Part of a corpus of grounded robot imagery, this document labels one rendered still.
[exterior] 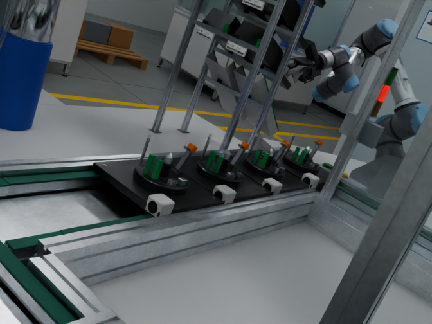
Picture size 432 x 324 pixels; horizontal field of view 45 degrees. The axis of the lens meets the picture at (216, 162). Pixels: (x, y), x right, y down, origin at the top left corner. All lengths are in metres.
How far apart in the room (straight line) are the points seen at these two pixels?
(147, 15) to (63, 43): 6.36
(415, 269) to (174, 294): 0.79
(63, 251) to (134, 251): 0.19
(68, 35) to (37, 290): 4.94
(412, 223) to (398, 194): 0.04
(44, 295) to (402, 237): 0.53
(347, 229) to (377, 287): 1.04
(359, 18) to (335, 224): 8.57
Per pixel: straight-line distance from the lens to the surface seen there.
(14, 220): 1.09
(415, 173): 0.62
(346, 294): 0.67
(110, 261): 1.05
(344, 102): 9.99
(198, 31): 1.93
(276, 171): 1.65
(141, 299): 1.07
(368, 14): 10.08
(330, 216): 1.71
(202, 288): 1.17
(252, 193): 1.47
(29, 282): 0.88
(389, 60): 1.64
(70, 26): 5.69
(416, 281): 1.65
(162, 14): 12.16
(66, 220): 1.13
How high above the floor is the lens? 1.46
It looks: 18 degrees down
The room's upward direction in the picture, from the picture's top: 21 degrees clockwise
